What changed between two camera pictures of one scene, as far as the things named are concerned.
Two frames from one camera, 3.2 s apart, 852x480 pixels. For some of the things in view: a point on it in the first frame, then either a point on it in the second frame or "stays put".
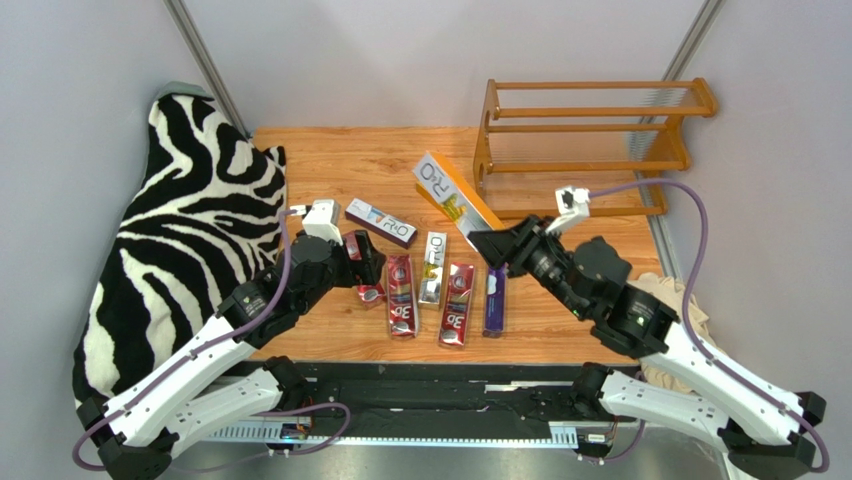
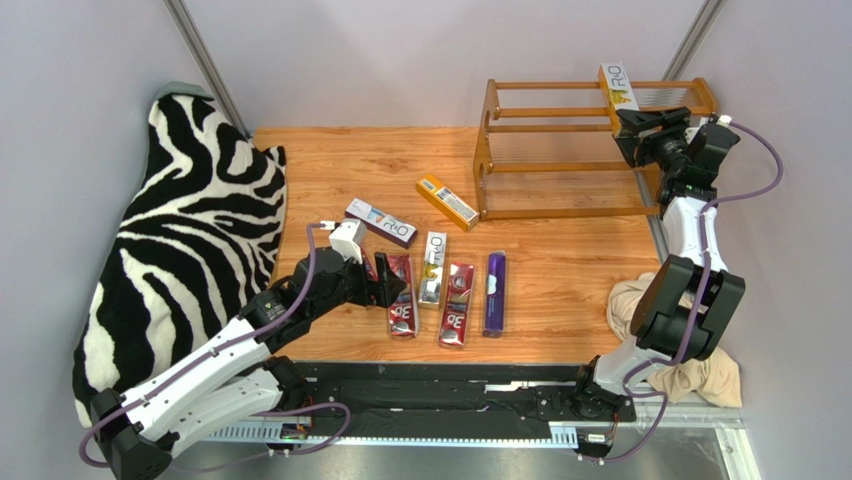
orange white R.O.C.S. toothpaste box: (437, 182) to (618, 92)
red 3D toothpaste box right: (457, 304) stays put
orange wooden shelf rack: (617, 140) stays put
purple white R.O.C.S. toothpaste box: (380, 223) stays put
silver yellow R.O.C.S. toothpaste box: (433, 270) stays put
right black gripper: (521, 241) to (644, 133)
